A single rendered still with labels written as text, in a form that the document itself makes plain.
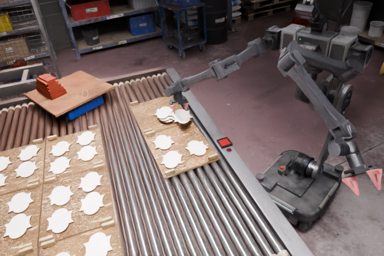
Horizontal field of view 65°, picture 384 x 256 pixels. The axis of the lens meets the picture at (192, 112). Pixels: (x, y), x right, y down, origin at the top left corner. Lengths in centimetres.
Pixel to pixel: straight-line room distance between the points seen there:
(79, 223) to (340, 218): 204
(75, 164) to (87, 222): 45
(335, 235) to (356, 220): 25
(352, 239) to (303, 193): 48
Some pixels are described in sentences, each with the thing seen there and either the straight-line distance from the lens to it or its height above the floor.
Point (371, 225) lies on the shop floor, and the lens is 290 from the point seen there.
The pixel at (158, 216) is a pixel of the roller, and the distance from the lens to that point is 157.
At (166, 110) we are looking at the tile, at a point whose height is 98.
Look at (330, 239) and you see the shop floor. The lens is 271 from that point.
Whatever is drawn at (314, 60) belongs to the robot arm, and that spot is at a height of 154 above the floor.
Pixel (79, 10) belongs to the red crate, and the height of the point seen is 82.
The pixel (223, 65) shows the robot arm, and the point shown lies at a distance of 155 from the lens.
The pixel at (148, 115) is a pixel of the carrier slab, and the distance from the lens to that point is 221.
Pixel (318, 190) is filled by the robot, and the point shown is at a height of 24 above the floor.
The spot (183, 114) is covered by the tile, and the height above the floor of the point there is 104.
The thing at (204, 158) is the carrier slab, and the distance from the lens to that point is 180.
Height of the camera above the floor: 216
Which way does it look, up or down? 34 degrees down
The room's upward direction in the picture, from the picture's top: 5 degrees counter-clockwise
